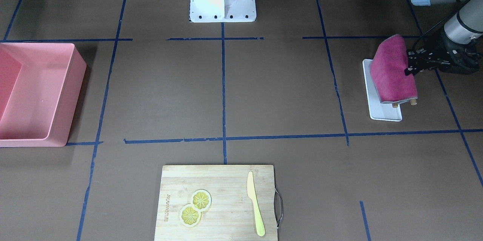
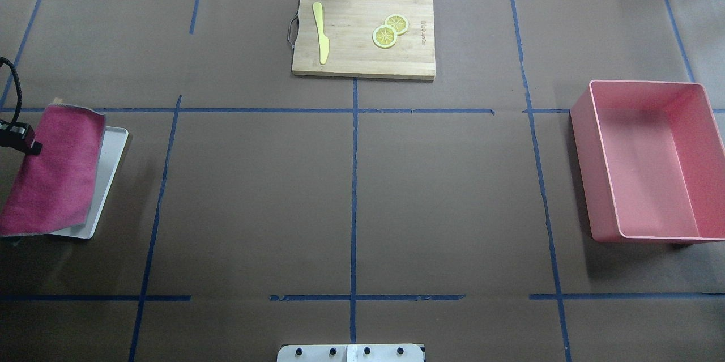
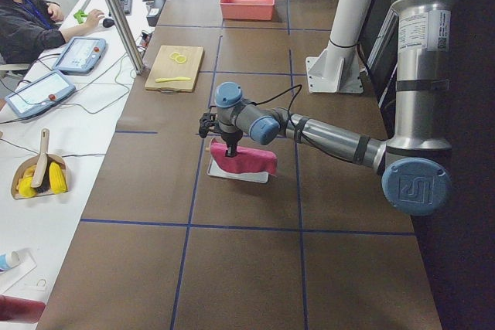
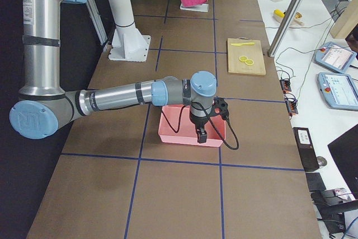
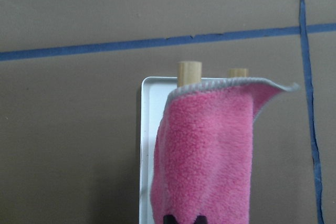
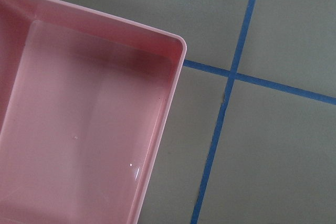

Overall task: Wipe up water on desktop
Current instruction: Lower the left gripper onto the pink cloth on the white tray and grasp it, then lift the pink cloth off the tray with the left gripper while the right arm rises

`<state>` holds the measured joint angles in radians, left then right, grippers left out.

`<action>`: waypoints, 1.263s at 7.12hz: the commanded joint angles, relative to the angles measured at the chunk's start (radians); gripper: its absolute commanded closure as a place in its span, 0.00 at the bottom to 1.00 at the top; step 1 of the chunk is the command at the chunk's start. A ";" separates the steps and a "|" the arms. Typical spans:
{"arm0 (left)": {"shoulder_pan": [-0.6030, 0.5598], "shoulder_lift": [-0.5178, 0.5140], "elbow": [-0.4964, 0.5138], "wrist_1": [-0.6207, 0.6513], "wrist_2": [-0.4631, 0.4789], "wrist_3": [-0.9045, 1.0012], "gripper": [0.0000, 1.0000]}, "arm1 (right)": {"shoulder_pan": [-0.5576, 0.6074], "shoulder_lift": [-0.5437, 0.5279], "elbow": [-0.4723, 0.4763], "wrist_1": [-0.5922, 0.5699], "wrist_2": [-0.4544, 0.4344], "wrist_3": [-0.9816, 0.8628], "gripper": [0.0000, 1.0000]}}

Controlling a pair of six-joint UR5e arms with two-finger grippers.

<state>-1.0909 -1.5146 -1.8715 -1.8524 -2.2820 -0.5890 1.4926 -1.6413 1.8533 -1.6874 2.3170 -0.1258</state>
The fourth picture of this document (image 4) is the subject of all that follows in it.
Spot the pink plastic bin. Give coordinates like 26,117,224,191
158,105,223,147

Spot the teach pendant far from operator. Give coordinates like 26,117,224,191
314,41,357,73

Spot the orange connector block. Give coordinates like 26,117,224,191
280,78,291,93
284,93,298,116

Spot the teach pendant near operator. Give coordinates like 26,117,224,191
317,72,357,111

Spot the black box with label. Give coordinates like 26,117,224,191
293,127,319,172

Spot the bamboo cutting board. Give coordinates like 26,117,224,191
227,38,266,76

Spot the lemon slice near knife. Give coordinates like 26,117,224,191
239,56,247,62

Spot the orange connector block near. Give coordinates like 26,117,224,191
284,93,298,116

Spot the lemon slice far from knife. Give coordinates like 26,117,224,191
244,59,254,66

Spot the yellow plastic knife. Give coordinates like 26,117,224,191
230,42,255,46

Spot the orange connector block far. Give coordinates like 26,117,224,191
280,78,291,93

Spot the aluminium frame post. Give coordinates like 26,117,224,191
267,0,302,57

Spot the white rectangular tray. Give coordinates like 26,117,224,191
180,3,209,12

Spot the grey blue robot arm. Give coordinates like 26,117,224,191
9,0,216,143

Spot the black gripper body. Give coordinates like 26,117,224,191
189,104,210,129

